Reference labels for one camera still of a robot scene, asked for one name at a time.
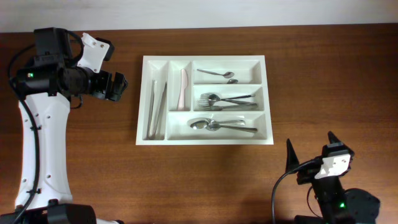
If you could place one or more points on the large steel spoon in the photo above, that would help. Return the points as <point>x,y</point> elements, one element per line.
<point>201,123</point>
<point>216,126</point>

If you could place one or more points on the pink plastic knife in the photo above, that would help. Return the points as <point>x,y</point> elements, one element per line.
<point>183,86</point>

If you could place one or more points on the small steel teaspoon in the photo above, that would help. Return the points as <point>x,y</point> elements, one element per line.
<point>232,81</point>
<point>225,75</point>

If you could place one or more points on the white plastic cutlery tray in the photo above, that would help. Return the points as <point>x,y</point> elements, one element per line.
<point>173,126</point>

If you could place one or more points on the long steel tongs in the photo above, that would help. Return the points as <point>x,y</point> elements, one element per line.
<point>158,91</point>

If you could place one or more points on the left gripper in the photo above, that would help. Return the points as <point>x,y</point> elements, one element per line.
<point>103,89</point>

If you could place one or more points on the thin small steel fork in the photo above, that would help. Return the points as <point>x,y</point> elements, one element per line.
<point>215,97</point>

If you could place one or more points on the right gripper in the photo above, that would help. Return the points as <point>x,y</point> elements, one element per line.
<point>307,172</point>

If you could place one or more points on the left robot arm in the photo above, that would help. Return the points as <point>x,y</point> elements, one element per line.
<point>65,65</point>

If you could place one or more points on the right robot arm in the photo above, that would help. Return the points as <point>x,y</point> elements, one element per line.
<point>338,205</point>

